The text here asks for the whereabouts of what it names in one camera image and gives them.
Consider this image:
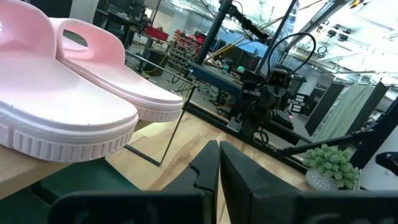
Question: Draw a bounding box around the parts shelving with bins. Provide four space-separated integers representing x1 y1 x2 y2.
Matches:
167 29 206 73

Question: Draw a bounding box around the black stand leg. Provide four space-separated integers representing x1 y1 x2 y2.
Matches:
349 96 398 170

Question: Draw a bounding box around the black metal table frame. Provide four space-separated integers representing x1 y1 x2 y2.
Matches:
183 101 312 175

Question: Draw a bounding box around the green cloth mat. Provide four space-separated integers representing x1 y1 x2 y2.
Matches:
0 157 140 224

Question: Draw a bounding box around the red storage box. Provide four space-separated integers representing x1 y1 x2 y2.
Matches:
145 26 170 42

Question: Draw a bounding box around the green curtain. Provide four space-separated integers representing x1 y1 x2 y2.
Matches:
313 82 376 144

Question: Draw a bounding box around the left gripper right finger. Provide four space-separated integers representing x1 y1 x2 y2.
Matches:
220 141 300 224

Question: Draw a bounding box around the black bin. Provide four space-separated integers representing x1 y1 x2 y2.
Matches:
144 49 170 78

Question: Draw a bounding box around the black partition panel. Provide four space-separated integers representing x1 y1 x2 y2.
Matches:
304 81 346 137
345 81 389 136

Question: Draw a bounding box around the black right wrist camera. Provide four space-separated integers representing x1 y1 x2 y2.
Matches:
269 67 292 90

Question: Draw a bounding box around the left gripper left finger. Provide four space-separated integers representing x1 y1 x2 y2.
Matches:
162 139 221 224

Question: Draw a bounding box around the green potted succulent plant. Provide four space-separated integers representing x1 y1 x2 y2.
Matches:
302 143 361 192

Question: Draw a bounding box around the black slanted support strut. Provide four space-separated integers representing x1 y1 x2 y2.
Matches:
278 129 386 158

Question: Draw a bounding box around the pink slide sandal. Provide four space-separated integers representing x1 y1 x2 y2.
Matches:
49 17 185 123
0 0 140 163

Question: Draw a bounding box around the black camera pole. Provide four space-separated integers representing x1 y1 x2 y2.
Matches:
194 0 233 65

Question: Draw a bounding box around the black rounded device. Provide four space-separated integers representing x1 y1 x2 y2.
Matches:
374 151 398 177

